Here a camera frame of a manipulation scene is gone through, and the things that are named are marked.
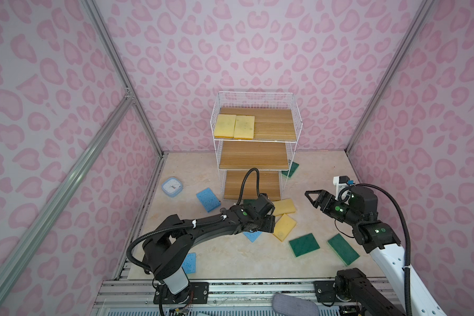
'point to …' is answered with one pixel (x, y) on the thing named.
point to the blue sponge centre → (253, 236)
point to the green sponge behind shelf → (293, 168)
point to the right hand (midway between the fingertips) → (310, 196)
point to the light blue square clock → (172, 187)
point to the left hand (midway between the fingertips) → (272, 224)
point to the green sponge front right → (342, 249)
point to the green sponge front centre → (303, 245)
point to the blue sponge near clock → (209, 199)
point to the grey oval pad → (290, 305)
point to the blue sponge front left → (189, 264)
